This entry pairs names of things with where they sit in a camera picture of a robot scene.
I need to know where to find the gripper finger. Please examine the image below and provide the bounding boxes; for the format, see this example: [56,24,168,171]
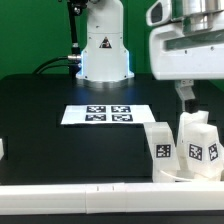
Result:
[175,80,198,113]

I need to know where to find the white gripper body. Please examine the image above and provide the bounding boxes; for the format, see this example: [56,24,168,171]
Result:
[146,0,224,80]

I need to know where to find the white round stool seat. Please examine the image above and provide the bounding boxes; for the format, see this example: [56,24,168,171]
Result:
[152,169,221,183]

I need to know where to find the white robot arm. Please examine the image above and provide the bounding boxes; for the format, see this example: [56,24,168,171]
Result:
[77,0,224,113]

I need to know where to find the white marker sheet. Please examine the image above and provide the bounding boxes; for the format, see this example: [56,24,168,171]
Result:
[61,105,155,125]

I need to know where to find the white front rail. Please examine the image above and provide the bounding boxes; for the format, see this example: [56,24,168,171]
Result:
[0,182,224,215]

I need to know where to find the black camera pole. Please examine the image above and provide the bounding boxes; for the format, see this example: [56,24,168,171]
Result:
[67,0,88,79]

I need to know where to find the black cables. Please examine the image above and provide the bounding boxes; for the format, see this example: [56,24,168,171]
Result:
[32,55,82,75]

